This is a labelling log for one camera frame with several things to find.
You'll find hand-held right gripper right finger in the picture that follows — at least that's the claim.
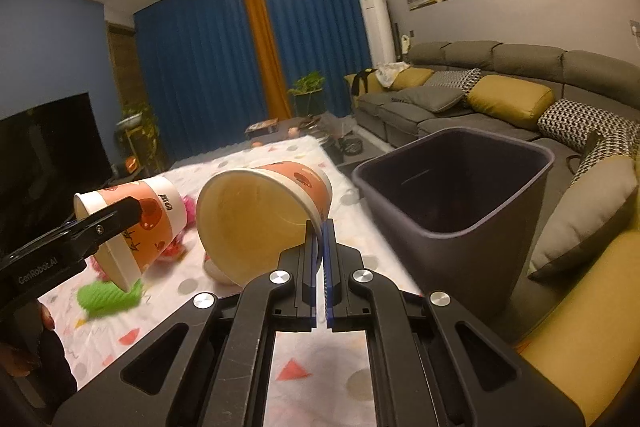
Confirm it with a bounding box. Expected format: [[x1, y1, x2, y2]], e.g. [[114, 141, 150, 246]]
[[322, 219, 586, 427]]

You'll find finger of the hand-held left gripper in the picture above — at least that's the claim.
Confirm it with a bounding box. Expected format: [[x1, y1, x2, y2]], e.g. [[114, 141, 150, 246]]
[[75, 197, 144, 241]]

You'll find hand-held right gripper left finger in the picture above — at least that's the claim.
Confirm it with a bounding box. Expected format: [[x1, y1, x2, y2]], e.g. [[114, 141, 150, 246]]
[[52, 217, 327, 427]]

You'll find orange printed paper cup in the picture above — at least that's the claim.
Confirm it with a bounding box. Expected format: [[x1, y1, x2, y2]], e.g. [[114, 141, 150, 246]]
[[196, 161, 334, 286], [74, 176, 189, 292]]

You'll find pink plastic bag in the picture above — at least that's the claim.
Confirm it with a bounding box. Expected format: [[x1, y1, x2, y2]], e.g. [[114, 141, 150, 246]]
[[162, 196, 197, 261]]

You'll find green foam net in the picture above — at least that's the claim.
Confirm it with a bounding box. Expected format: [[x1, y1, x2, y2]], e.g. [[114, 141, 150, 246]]
[[77, 280, 144, 319]]

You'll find dark grey plastic bin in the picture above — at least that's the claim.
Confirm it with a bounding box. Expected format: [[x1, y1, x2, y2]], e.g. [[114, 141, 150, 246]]
[[351, 128, 556, 304]]

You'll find person's left hand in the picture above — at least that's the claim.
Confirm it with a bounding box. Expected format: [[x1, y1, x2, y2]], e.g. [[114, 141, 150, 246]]
[[0, 302, 56, 378]]

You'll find metal plant stand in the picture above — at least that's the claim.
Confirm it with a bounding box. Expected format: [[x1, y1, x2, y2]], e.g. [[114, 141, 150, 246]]
[[122, 127, 166, 173]]

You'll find black television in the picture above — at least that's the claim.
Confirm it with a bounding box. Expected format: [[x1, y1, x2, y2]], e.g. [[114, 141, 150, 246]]
[[0, 92, 114, 259]]

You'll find white patterned tablecloth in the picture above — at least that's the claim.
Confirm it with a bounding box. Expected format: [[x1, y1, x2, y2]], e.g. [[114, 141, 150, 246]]
[[37, 134, 427, 427]]

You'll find potted plant in white bowl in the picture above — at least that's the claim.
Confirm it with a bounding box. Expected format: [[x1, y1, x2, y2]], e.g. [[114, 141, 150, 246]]
[[115, 101, 161, 143]]

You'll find printed flat box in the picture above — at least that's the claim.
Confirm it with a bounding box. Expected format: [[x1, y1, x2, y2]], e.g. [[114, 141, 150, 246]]
[[244, 119, 280, 137]]

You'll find blue curtain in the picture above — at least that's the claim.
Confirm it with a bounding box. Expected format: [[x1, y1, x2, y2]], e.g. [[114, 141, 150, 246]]
[[132, 0, 269, 160], [259, 0, 374, 118]]

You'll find potted plant in dark pot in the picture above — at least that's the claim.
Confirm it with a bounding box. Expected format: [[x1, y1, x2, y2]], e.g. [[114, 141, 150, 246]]
[[287, 71, 326, 118]]

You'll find black garment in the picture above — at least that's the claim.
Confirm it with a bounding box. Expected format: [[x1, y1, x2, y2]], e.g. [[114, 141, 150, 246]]
[[351, 69, 381, 97]]

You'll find grey cushion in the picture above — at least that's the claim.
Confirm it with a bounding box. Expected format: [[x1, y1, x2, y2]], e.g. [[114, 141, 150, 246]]
[[392, 86, 464, 114], [527, 154, 640, 283]]

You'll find white cloth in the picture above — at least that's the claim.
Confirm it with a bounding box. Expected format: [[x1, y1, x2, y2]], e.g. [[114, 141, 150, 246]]
[[375, 62, 412, 88]]

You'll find small yellow cushion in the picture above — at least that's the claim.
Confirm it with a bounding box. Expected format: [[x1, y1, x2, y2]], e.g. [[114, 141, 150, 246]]
[[392, 68, 436, 92]]

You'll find orange curtain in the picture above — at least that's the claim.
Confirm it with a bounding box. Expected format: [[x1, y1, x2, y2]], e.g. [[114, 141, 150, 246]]
[[238, 0, 294, 120]]

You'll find black white patterned cushion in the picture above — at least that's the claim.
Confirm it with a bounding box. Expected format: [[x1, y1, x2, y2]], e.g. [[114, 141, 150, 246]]
[[425, 68, 484, 96], [537, 99, 640, 154], [570, 132, 632, 184]]

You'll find white standing air conditioner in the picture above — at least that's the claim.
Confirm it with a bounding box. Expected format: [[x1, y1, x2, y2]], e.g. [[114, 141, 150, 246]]
[[359, 0, 396, 70]]

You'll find large yellow cushion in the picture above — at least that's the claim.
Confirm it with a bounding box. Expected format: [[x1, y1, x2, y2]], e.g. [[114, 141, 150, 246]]
[[467, 74, 556, 130]]

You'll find grey and yellow corner sofa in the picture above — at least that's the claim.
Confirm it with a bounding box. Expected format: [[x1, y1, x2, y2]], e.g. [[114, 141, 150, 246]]
[[345, 39, 640, 427]]

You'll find brown wooden wall panel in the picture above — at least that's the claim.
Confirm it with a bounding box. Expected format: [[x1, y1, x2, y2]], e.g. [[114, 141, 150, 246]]
[[105, 21, 151, 118]]

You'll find black cord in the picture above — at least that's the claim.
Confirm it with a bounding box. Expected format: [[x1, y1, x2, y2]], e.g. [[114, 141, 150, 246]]
[[567, 131, 602, 174]]

